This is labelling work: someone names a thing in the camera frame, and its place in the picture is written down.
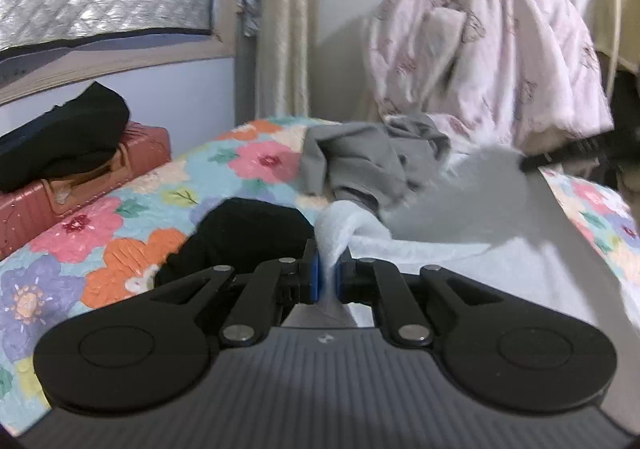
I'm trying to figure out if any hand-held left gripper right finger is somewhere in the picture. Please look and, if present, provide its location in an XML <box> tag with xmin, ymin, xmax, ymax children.
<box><xmin>335</xmin><ymin>249</ymin><xmax>506</xmax><ymax>349</ymax></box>

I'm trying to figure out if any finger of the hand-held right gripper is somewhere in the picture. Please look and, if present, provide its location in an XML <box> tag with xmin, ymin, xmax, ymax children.
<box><xmin>520</xmin><ymin>134</ymin><xmax>616</xmax><ymax>174</ymax></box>

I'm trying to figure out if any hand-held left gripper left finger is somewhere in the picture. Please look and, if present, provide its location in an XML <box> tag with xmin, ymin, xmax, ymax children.
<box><xmin>150</xmin><ymin>238</ymin><xmax>321</xmax><ymax>349</ymax></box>

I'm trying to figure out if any black garment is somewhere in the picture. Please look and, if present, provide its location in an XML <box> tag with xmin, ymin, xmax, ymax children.
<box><xmin>155</xmin><ymin>198</ymin><xmax>316</xmax><ymax>287</ymax></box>

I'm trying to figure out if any white sweatshirt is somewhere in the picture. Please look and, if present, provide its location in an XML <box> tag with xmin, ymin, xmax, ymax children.
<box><xmin>292</xmin><ymin>142</ymin><xmax>638</xmax><ymax>330</ymax></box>

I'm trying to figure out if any pink printed blanket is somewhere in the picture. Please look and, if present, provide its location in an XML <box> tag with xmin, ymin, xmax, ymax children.
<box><xmin>367</xmin><ymin>0</ymin><xmax>616</xmax><ymax>152</ymax></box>

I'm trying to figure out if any cream cloth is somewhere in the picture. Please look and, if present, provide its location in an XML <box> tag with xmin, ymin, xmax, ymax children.
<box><xmin>592</xmin><ymin>0</ymin><xmax>640</xmax><ymax>75</ymax></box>

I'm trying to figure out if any grey garment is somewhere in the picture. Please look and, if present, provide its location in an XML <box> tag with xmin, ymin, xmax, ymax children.
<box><xmin>299</xmin><ymin>113</ymin><xmax>453</xmax><ymax>210</ymax></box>

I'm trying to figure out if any floral bedspread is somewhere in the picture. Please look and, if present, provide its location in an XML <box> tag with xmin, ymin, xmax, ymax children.
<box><xmin>0</xmin><ymin>116</ymin><xmax>640</xmax><ymax>435</ymax></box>

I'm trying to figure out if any beige curtain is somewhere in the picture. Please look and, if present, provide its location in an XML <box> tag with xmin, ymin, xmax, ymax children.
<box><xmin>255</xmin><ymin>0</ymin><xmax>321</xmax><ymax>120</ymax></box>

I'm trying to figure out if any pink suitcase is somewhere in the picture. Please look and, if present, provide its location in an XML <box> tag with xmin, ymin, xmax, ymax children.
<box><xmin>0</xmin><ymin>122</ymin><xmax>172</xmax><ymax>262</ymax></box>

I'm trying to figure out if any white cord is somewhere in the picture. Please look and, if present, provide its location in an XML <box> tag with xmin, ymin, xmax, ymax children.
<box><xmin>611</xmin><ymin>0</ymin><xmax>625</xmax><ymax>82</ymax></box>

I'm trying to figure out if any beige window frame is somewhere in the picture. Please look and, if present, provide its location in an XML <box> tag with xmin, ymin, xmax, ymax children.
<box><xmin>0</xmin><ymin>0</ymin><xmax>238</xmax><ymax>105</ymax></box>

